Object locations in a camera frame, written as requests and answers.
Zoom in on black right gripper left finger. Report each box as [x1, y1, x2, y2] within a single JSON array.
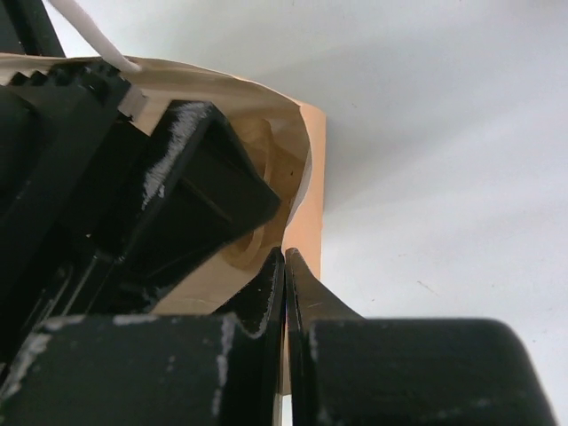
[[1, 248, 285, 425]]

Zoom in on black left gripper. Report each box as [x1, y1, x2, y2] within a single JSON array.
[[1, 59, 262, 355]]

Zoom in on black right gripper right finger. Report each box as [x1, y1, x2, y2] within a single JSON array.
[[285, 248, 556, 425]]

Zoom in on brown paper bag white handles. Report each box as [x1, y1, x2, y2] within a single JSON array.
[[0, 0, 328, 396]]

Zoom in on single brown pulp cup carrier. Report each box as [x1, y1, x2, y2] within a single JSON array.
[[222, 116, 310, 270]]

